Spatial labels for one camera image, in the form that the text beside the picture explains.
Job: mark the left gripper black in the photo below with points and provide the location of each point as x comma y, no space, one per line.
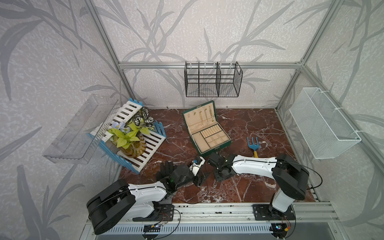
198,181

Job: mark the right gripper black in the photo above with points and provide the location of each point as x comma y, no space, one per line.
218,179

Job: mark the green jewelry box beige lining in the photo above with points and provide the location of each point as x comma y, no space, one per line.
206,134

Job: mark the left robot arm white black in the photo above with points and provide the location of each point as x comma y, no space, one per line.
140,202

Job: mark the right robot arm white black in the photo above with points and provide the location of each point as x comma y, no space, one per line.
291,177

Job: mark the green plant in amber vase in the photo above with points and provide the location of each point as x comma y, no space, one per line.
129,137

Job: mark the white blue slatted fence stand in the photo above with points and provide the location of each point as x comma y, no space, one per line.
153,140

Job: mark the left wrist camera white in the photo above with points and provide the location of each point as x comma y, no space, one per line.
197,163

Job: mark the blue garden fork yellow handle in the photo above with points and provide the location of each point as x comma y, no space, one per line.
254,145

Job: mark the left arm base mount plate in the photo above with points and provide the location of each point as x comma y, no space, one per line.
163,212

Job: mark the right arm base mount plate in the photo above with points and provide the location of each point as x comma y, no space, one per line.
265,212

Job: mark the black wire wall basket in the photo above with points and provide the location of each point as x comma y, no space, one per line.
212,80

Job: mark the white mesh wall basket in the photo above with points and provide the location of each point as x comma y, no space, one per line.
326,131

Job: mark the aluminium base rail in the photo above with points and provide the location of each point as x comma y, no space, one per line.
233,221

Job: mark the clear acrylic wall shelf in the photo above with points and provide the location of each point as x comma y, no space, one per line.
79,140

